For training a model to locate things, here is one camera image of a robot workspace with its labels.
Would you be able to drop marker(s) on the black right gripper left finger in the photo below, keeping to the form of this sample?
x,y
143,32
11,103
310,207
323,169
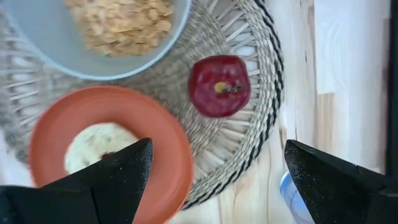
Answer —
x,y
93,199

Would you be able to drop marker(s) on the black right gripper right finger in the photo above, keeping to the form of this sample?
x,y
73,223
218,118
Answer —
x,y
335,193

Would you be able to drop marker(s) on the red apple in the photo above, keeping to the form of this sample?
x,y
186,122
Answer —
x,y
217,90

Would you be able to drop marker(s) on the empty blue-tinted glass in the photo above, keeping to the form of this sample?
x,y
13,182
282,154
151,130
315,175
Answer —
x,y
292,199

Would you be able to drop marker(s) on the orange-red plate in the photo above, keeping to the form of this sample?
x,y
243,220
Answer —
x,y
155,124

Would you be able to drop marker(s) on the round woven placemat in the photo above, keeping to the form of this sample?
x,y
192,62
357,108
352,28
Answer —
x,y
217,140

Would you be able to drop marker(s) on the beige ceramic bowl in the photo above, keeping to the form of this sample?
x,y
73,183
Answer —
x,y
46,46

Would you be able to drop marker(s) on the cereal flakes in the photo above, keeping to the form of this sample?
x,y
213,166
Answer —
x,y
124,28

